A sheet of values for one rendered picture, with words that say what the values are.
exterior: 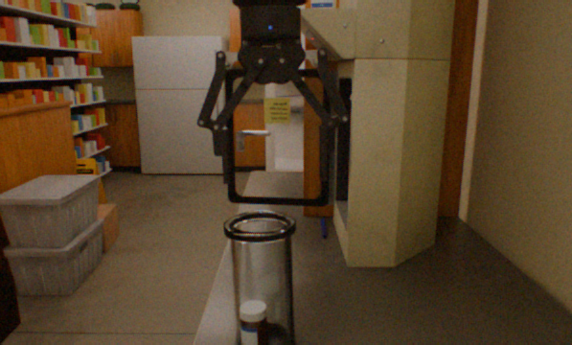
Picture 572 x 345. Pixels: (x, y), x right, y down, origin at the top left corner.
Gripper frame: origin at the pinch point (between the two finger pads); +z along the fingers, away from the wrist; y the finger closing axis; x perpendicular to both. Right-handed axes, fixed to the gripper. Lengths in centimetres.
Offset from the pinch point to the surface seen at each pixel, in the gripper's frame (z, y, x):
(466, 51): -17, -55, -75
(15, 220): 71, 160, -194
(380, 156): 6.3, -22.6, -38.0
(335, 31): -20.2, -12.7, -38.2
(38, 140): 33, 176, -263
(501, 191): 20, -59, -56
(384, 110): -3.7, -23.2, -38.0
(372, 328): 32.4, -16.3, -12.6
